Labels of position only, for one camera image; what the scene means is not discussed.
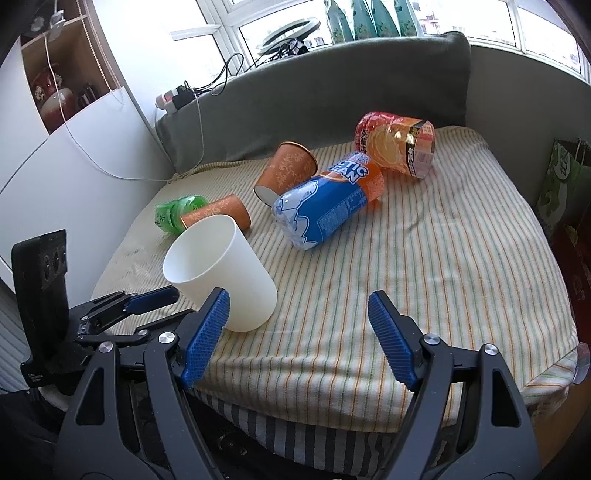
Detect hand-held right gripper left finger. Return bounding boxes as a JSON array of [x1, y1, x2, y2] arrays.
[[53, 287, 232, 480]]

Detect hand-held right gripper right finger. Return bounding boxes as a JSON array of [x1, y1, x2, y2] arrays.
[[367, 290, 542, 480]]

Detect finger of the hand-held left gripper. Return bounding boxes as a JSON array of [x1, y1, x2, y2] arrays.
[[76, 308, 200, 348], [69, 285, 181, 330]]

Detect white cup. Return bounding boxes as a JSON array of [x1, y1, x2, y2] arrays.
[[163, 215, 278, 332]]

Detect small orange patterned cup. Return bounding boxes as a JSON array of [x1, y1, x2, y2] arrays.
[[180, 194, 251, 232]]

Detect large orange patterned cup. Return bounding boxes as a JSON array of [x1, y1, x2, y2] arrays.
[[254, 141, 319, 204]]

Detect striped blanket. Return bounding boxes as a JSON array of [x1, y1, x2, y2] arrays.
[[92, 126, 579, 435]]

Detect green plastic bottle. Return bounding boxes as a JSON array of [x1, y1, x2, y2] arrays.
[[154, 196, 209, 236]]

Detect white cabinet with wooden shelf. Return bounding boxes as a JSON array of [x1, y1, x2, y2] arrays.
[[0, 0, 178, 289]]

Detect grey striped mattress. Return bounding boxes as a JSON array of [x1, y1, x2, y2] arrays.
[[187, 391, 419, 468]]

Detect blue and orange snack canister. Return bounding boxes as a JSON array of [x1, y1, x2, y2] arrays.
[[271, 151, 385, 251]]

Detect red and white jar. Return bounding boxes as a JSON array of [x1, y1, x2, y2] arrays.
[[28, 64, 78, 129]]

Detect red chip canister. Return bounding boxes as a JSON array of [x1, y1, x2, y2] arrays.
[[355, 111, 436, 180]]

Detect white power strip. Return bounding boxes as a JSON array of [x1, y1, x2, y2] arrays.
[[154, 85, 198, 112]]

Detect green paper bag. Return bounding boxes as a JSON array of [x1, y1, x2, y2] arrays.
[[534, 138, 591, 237]]

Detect grey sofa backrest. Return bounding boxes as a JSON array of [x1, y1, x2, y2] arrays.
[[154, 31, 472, 174]]

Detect green patterned curtain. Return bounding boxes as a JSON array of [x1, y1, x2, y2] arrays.
[[324, 0, 420, 45]]

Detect white cable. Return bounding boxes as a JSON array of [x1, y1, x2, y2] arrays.
[[44, 31, 204, 183]]

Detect black cables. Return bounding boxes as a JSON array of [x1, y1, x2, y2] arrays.
[[185, 52, 246, 97]]

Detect white ring light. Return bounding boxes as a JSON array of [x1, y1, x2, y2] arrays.
[[255, 17, 320, 59]]

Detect white window frame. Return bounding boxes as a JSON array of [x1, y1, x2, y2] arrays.
[[196, 0, 588, 78]]

